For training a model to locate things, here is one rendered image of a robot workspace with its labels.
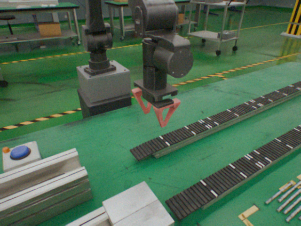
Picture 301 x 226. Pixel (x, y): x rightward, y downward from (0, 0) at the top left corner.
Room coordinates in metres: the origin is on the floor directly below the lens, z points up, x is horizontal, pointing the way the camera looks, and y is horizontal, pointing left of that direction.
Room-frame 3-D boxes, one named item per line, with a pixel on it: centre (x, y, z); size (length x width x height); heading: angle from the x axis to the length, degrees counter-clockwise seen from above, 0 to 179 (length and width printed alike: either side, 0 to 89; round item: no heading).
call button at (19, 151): (0.41, 0.33, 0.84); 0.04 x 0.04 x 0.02
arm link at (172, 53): (0.44, -0.03, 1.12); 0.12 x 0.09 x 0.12; 29
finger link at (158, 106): (0.45, -0.02, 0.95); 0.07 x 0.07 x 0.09; 33
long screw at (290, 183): (0.34, -0.31, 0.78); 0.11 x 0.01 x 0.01; 122
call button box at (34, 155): (0.40, 0.33, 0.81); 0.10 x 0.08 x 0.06; 32
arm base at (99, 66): (0.89, 0.22, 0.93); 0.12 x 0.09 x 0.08; 129
